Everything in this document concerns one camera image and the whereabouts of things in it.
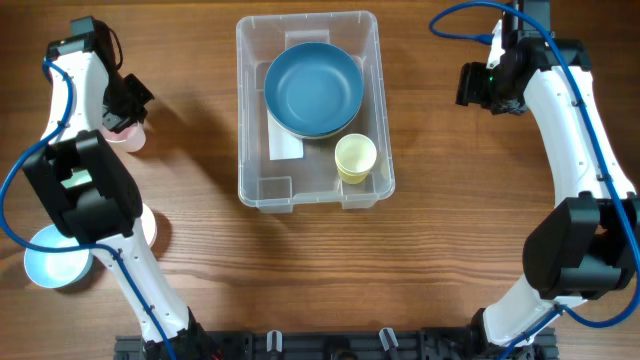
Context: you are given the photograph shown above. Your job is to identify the light blue bowl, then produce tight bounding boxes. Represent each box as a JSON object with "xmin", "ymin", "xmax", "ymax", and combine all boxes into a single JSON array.
[{"xmin": 24, "ymin": 225, "xmax": 93, "ymax": 289}]

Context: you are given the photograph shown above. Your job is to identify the mint green bowl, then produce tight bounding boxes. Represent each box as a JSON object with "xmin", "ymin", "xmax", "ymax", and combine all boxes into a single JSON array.
[{"xmin": 60, "ymin": 169, "xmax": 92, "ymax": 189}]

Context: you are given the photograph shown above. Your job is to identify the pale green plastic cup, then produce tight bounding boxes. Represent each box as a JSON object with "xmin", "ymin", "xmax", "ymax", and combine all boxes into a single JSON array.
[{"xmin": 335, "ymin": 133, "xmax": 377, "ymax": 175}]

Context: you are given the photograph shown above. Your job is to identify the white label in container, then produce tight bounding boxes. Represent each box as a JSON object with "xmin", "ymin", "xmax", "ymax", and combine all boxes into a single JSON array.
[{"xmin": 267, "ymin": 111, "xmax": 304, "ymax": 161}]

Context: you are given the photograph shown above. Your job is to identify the dark blue plate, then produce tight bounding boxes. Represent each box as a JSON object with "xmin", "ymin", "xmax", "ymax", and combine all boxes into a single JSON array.
[{"xmin": 264, "ymin": 42, "xmax": 364, "ymax": 135}]

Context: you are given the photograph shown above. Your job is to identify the cream white bowl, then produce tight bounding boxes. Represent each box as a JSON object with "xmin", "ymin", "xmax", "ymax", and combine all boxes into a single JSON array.
[{"xmin": 267, "ymin": 111, "xmax": 356, "ymax": 140}]

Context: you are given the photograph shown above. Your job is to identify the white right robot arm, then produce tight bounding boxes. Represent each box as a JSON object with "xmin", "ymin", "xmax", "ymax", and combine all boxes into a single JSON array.
[{"xmin": 456, "ymin": 36, "xmax": 639, "ymax": 350}]

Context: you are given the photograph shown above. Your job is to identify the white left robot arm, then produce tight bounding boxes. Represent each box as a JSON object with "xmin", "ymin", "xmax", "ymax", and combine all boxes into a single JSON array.
[{"xmin": 18, "ymin": 33, "xmax": 212, "ymax": 359}]

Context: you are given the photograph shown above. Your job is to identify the yellow plastic cup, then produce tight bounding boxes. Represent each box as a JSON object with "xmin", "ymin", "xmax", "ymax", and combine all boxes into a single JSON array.
[{"xmin": 338, "ymin": 168, "xmax": 370, "ymax": 185}]

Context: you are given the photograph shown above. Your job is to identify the clear plastic storage container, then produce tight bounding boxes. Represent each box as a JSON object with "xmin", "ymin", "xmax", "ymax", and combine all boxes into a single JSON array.
[{"xmin": 236, "ymin": 11, "xmax": 395, "ymax": 213}]

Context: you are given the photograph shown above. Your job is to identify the pink plastic cup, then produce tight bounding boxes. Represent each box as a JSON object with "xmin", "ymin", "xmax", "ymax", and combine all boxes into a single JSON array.
[{"xmin": 102, "ymin": 123, "xmax": 146, "ymax": 153}]

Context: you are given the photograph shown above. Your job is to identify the pink plastic bowl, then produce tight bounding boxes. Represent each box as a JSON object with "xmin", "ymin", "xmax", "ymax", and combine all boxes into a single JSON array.
[{"xmin": 141, "ymin": 204, "xmax": 157, "ymax": 247}]

